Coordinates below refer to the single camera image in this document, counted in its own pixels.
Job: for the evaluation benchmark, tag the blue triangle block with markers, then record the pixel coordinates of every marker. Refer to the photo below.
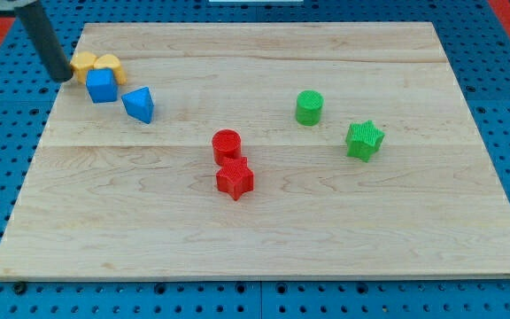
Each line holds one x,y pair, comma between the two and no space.
139,104

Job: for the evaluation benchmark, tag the yellow heart block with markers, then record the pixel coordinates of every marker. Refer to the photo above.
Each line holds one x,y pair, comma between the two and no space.
112,62

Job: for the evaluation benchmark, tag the light wooden board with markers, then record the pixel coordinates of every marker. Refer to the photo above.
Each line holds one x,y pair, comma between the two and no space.
108,198

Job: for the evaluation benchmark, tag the red star block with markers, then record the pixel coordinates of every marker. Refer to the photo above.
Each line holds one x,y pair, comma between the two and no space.
235,177

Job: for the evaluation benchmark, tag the red cylinder block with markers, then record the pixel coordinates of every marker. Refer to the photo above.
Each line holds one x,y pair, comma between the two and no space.
226,144

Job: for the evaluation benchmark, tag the green cylinder block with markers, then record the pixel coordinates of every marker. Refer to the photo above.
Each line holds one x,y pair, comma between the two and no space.
309,105

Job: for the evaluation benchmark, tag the green star block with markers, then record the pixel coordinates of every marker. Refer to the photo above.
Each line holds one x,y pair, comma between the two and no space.
363,140

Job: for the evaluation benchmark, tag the blue cube block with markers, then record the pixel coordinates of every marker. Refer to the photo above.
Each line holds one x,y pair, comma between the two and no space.
101,85

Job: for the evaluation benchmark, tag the yellow pentagon block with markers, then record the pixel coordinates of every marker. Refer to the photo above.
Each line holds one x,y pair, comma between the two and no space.
81,63

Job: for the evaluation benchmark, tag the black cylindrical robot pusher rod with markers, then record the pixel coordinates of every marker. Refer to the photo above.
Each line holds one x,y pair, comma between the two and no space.
34,19

